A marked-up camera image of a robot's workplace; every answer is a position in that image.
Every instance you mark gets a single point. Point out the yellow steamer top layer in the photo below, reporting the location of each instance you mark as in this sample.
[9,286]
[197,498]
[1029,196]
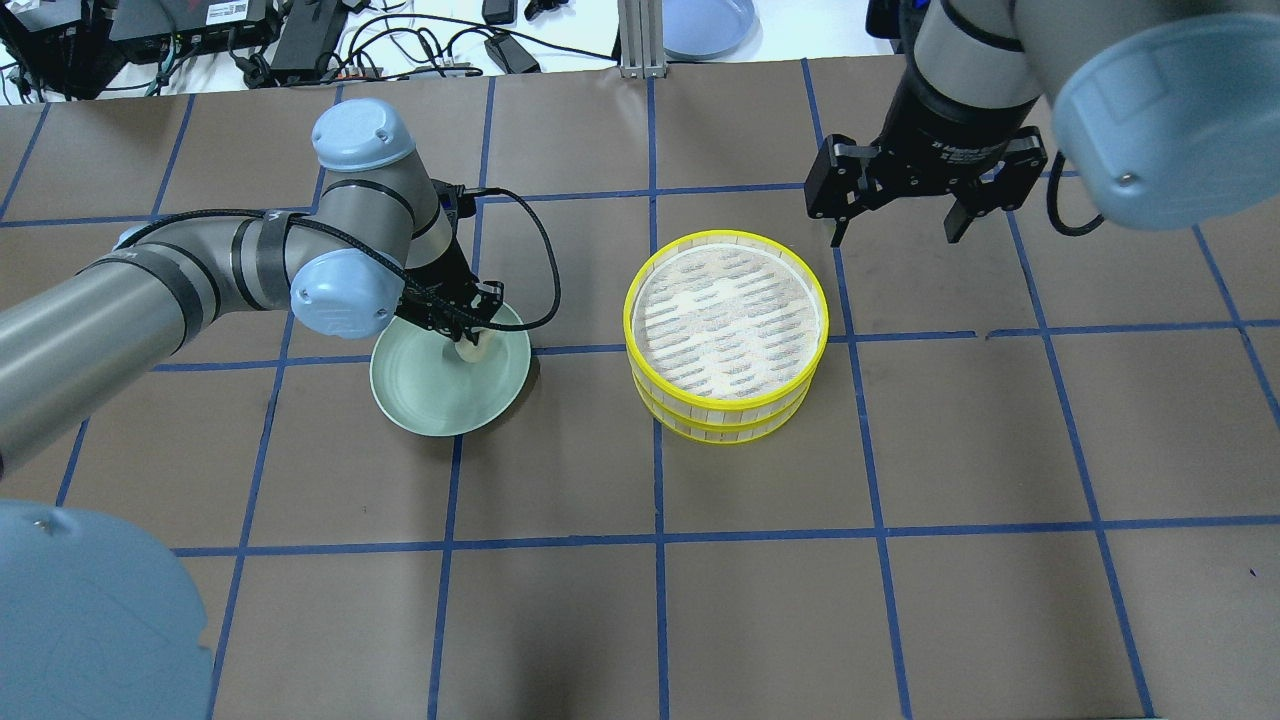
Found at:
[724,321]

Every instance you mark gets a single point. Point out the light green plate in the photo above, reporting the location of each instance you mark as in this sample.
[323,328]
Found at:
[421,385]

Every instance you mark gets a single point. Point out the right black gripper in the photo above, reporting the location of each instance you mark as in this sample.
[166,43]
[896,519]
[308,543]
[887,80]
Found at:
[942,128]

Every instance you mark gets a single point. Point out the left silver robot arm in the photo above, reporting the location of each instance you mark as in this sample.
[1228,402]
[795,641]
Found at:
[100,619]

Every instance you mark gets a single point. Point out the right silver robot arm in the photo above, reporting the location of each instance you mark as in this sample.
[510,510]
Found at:
[1152,115]

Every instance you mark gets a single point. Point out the yellow steamer layer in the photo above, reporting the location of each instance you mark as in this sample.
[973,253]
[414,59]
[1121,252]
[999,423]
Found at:
[716,427]
[724,321]

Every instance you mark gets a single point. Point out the aluminium frame post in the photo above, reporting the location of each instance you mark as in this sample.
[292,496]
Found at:
[640,31]

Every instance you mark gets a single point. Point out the black power adapter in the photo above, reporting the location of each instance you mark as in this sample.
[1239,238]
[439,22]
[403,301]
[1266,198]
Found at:
[509,55]

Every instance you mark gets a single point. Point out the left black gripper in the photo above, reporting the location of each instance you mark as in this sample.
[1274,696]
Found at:
[437,293]

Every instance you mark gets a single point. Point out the yellow steamer bottom layer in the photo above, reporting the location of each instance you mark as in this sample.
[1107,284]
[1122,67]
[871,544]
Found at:
[716,427]

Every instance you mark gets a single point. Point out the blue plate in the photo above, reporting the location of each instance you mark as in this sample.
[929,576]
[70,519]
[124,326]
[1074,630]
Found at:
[705,30]

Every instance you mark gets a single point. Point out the white steamed bun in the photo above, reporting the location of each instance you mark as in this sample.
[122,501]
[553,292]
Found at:
[475,350]

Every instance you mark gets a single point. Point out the black laptop charger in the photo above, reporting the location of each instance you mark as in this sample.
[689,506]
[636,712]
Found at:
[308,39]

